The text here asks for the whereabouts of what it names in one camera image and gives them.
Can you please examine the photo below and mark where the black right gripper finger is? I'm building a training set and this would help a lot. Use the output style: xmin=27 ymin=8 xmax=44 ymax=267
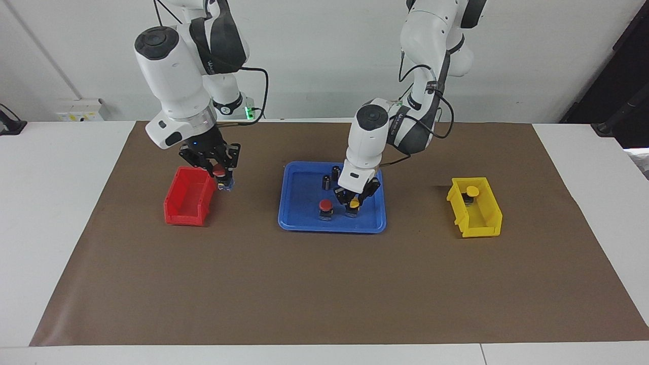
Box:
xmin=188 ymin=157 xmax=217 ymax=178
xmin=222 ymin=143 xmax=242 ymax=185

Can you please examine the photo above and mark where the blue plastic tray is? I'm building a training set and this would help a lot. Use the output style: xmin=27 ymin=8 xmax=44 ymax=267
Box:
xmin=277 ymin=161 xmax=387 ymax=234

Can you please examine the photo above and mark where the red plastic bin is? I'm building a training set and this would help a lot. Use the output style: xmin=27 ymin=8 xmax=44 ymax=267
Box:
xmin=163 ymin=166 xmax=218 ymax=227

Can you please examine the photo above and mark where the brown table mat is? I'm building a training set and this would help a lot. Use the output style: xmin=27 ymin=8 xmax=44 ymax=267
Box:
xmin=29 ymin=121 xmax=649 ymax=347

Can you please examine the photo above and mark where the yellow plastic bin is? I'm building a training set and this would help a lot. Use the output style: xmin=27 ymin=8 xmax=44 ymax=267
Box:
xmin=446 ymin=177 xmax=503 ymax=238

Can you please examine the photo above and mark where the black tripod leg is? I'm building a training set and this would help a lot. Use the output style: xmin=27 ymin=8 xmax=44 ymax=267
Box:
xmin=591 ymin=96 xmax=649 ymax=137

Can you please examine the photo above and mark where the grey plastic sheet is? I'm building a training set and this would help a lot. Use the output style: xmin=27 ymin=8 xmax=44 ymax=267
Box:
xmin=626 ymin=148 xmax=649 ymax=181

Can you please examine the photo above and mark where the black backdrop panel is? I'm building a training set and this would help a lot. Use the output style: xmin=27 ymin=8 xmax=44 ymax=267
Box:
xmin=560 ymin=0 xmax=649 ymax=149

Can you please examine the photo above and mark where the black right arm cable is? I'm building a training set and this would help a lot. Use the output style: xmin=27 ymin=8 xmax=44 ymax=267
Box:
xmin=152 ymin=0 xmax=270 ymax=127

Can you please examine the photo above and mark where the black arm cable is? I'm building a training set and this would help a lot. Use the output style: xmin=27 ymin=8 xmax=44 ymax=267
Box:
xmin=378 ymin=48 xmax=455 ymax=168
xmin=152 ymin=0 xmax=270 ymax=127

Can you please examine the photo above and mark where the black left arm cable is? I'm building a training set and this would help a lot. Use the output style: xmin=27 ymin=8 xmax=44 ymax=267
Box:
xmin=378 ymin=48 xmax=455 ymax=168

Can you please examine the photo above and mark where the black clamp mount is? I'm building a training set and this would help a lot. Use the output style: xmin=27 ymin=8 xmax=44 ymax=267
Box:
xmin=0 ymin=104 xmax=27 ymax=136

